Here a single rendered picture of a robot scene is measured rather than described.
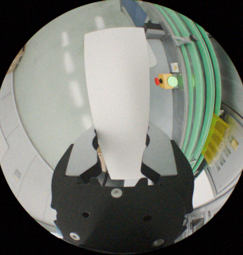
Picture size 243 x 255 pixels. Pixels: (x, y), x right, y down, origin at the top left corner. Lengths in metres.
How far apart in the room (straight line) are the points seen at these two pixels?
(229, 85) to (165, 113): 0.48
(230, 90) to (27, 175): 3.93
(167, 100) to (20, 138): 3.45
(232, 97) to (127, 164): 0.58
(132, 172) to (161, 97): 0.40
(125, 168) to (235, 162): 0.58
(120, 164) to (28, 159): 3.32
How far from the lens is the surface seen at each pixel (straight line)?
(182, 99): 0.43
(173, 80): 0.40
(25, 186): 3.46
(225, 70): 0.60
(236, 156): 0.59
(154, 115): 0.51
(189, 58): 0.38
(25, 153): 3.35
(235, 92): 0.58
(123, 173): 0.18
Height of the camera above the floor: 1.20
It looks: 59 degrees down
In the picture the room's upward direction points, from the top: 177 degrees counter-clockwise
